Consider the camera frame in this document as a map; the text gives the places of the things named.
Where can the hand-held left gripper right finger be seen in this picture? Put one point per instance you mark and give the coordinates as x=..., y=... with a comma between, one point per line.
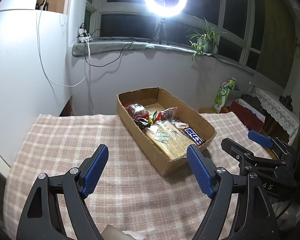
x=200, y=175

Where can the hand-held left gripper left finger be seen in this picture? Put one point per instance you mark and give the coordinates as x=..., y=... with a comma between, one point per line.
x=96, y=171

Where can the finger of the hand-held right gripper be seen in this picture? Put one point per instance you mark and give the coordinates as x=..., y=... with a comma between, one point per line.
x=233, y=147
x=261, y=139

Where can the dark chocolate bar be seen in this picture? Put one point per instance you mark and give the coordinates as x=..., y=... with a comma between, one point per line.
x=193, y=137

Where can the tan packet with green labels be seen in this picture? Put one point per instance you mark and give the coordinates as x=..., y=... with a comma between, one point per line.
x=172, y=143

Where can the brown cardboard box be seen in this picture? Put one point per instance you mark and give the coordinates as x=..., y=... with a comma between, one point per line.
x=140, y=135

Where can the black white-print snack packet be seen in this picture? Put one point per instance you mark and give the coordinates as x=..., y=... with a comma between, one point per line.
x=142, y=123

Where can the clear packet with round snack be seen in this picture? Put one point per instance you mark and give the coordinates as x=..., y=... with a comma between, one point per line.
x=168, y=113

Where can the red-edged dark snack packet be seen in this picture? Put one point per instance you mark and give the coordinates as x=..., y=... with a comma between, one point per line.
x=136, y=110

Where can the green candy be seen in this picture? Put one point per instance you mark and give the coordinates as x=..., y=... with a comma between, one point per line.
x=153, y=117

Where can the large red box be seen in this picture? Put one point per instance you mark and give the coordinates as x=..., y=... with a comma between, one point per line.
x=245, y=116

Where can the white lace cloth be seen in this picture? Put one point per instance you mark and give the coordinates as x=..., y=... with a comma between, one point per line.
x=272, y=105

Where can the small red printed box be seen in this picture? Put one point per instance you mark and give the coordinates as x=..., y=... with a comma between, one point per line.
x=225, y=110

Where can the checked tablecloth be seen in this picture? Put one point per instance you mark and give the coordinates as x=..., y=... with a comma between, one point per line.
x=65, y=140

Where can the small black device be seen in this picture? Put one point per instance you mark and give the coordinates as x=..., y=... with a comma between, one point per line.
x=286, y=102

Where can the green carton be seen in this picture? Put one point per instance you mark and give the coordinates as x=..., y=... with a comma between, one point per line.
x=222, y=97

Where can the olive curtain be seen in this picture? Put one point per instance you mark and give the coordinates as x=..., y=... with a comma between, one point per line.
x=277, y=42

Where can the potted spider plant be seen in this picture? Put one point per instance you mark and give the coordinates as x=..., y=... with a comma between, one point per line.
x=205, y=40

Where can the white power strip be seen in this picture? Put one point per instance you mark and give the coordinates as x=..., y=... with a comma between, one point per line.
x=83, y=36

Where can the white window frame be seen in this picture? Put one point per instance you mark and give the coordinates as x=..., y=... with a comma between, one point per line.
x=130, y=7

